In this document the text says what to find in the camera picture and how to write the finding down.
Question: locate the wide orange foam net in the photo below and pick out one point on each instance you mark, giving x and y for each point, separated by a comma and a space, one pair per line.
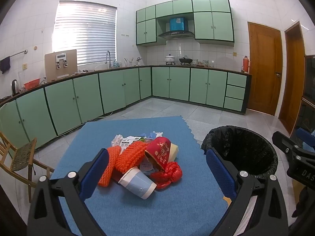
130, 156

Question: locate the black wok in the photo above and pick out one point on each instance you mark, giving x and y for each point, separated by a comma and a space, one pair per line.
185, 60

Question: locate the green lower kitchen cabinets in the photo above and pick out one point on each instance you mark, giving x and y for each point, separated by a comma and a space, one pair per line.
177, 83

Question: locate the white cooking pot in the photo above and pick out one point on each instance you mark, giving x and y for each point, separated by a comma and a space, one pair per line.
170, 59

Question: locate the utensil holder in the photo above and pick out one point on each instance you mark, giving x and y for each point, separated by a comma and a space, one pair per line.
129, 62

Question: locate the metal towel rail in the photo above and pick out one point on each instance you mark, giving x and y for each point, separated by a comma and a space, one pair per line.
18, 53

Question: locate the blue plastic film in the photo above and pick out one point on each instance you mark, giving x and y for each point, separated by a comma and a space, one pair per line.
147, 135

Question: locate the steel kitchen faucet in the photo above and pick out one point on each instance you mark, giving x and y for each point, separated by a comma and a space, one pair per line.
108, 57

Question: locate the yellow sponge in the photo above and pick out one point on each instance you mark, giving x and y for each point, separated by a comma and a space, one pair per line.
174, 152

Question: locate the red paper bowl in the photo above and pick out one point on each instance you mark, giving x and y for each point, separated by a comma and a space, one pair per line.
161, 150

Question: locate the dark hanging towel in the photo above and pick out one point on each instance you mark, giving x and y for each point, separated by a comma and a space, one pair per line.
5, 65

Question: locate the red plastic basin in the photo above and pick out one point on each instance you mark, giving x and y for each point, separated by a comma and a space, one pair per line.
32, 83

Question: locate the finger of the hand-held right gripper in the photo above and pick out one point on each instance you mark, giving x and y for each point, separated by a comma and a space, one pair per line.
283, 141
307, 140

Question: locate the patterned jar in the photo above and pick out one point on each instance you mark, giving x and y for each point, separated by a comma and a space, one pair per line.
205, 63

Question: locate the electric kettle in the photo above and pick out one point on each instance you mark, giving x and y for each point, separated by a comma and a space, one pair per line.
14, 87

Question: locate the wooden chair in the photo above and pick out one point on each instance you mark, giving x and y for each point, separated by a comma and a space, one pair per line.
22, 156

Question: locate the plain wooden door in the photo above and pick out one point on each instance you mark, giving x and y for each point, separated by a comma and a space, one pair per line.
294, 78

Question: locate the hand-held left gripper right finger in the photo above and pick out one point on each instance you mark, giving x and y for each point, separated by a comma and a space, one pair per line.
217, 167

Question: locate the range hood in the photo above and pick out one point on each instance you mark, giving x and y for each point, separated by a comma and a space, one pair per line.
176, 35

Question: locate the green upper wall cabinets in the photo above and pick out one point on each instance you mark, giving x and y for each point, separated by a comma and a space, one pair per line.
211, 25

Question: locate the red plastic bag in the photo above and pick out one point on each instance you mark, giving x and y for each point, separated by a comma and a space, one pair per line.
169, 174

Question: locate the white window blind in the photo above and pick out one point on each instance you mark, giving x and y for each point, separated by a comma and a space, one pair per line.
83, 32

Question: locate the narrow orange foam net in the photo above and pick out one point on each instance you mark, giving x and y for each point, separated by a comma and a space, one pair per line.
109, 167

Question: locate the blue and white paper cup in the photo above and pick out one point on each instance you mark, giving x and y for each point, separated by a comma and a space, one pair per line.
140, 184

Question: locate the white tissue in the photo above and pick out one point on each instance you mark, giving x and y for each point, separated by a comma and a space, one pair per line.
117, 139

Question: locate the blue scalloped table mat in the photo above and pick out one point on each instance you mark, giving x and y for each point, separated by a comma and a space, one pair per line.
172, 206

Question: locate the light blue wrapper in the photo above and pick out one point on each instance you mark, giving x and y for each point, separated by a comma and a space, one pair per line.
147, 166

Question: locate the wooden table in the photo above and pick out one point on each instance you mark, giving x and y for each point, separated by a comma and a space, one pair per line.
227, 200

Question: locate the red thermos flask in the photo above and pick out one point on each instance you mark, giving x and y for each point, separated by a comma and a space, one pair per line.
245, 65

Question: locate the white printed paper packet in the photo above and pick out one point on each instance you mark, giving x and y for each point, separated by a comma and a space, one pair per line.
129, 141

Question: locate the stack of white bowls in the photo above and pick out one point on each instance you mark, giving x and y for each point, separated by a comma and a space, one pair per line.
195, 62

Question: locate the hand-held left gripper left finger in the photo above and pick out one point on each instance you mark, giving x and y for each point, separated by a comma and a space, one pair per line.
96, 174

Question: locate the bin with black bag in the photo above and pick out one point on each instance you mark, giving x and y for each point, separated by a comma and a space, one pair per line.
246, 147

